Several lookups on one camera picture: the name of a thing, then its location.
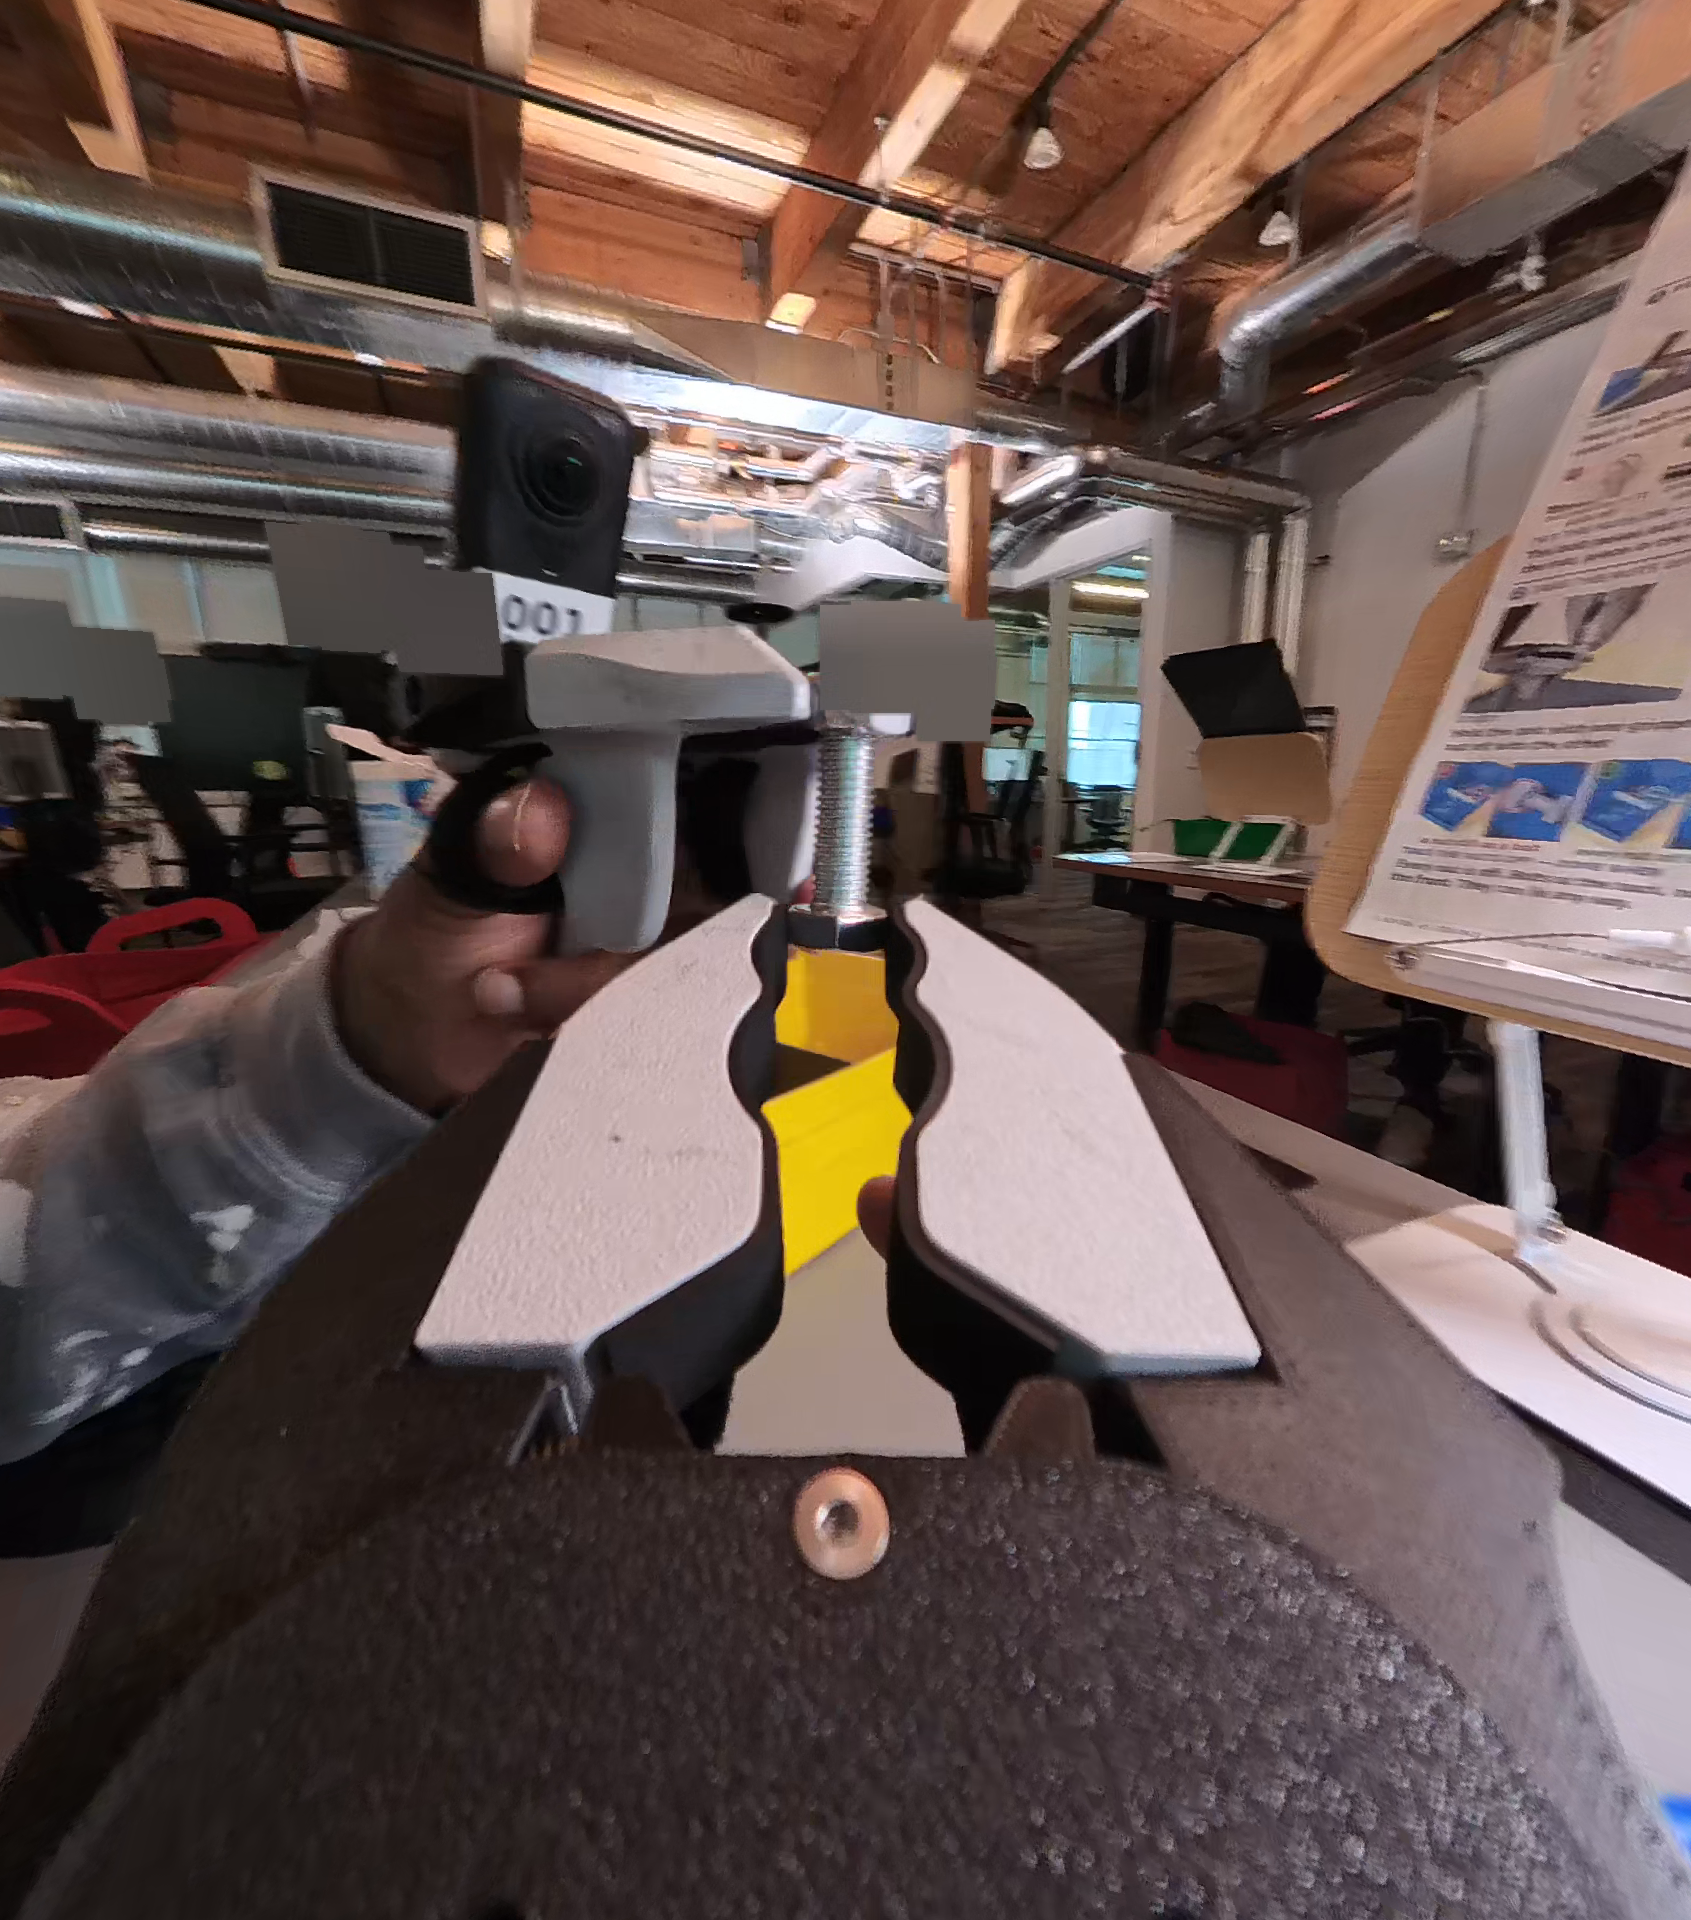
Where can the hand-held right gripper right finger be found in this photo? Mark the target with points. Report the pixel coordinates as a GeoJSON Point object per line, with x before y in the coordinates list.
{"type": "Point", "coordinates": [1056, 1185]}

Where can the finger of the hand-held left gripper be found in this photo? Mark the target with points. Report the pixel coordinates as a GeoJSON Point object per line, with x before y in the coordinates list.
{"type": "Point", "coordinates": [782, 818]}
{"type": "Point", "coordinates": [666, 674]}

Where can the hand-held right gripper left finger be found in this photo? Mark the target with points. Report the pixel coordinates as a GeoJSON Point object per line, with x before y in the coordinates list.
{"type": "Point", "coordinates": [606, 1170]}

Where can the silver hex bolt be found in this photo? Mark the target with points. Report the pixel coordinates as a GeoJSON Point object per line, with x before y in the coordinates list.
{"type": "Point", "coordinates": [842, 825]}

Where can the silver hex nut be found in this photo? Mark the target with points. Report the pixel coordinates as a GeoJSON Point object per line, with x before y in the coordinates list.
{"type": "Point", "coordinates": [834, 918]}

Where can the yellow plastic bin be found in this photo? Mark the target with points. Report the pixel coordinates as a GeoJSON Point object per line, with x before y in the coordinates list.
{"type": "Point", "coordinates": [830, 1141]}

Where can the person's left forearm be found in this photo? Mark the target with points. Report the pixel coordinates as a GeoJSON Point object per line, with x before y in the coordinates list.
{"type": "Point", "coordinates": [111, 1170]}

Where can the silver duct elbow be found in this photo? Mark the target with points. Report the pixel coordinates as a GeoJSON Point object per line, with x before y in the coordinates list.
{"type": "Point", "coordinates": [1296, 300]}

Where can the person's right hand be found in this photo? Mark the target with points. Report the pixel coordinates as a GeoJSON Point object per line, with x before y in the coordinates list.
{"type": "Point", "coordinates": [876, 1219]}

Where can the person's left hand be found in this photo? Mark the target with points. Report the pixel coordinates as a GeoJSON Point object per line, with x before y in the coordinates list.
{"type": "Point", "coordinates": [455, 1004]}

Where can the black office chair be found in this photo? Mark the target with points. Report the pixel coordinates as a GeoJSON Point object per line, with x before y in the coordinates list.
{"type": "Point", "coordinates": [988, 840]}

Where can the ceiling air vent grille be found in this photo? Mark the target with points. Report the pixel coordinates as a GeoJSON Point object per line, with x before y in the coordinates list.
{"type": "Point", "coordinates": [365, 241]}

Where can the white wipes canister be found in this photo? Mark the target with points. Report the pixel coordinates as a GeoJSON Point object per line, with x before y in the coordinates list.
{"type": "Point", "coordinates": [395, 825]}

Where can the wooden-edged office desk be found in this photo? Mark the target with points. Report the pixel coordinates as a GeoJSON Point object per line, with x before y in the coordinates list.
{"type": "Point", "coordinates": [1176, 870]}

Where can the green plastic bin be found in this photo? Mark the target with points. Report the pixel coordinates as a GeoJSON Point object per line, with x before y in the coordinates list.
{"type": "Point", "coordinates": [1206, 840]}

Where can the tan document board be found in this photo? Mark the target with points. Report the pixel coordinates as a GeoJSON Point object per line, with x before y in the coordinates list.
{"type": "Point", "coordinates": [1266, 776]}

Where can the small black panel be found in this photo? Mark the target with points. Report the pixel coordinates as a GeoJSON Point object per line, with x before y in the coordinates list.
{"type": "Point", "coordinates": [1236, 690]}

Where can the white document stand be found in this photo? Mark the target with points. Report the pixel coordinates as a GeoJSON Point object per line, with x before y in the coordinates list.
{"type": "Point", "coordinates": [1536, 1351]}

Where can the wooden document board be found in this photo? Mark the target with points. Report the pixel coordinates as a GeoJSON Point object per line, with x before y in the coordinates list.
{"type": "Point", "coordinates": [1382, 781]}

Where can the ceiling track light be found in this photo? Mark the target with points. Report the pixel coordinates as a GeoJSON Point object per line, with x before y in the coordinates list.
{"type": "Point", "coordinates": [1278, 224]}
{"type": "Point", "coordinates": [1040, 143]}

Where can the printed instruction sheet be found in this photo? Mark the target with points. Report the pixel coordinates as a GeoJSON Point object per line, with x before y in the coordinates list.
{"type": "Point", "coordinates": [1610, 631]}

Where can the wooden support post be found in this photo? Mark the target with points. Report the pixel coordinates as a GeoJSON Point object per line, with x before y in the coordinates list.
{"type": "Point", "coordinates": [968, 525]}

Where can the silver ventilation duct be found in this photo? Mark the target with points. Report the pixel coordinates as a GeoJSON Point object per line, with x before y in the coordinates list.
{"type": "Point", "coordinates": [111, 420]}
{"type": "Point", "coordinates": [65, 224]}

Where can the metal wall conduit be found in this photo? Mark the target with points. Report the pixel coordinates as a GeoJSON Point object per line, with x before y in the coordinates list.
{"type": "Point", "coordinates": [1456, 543]}

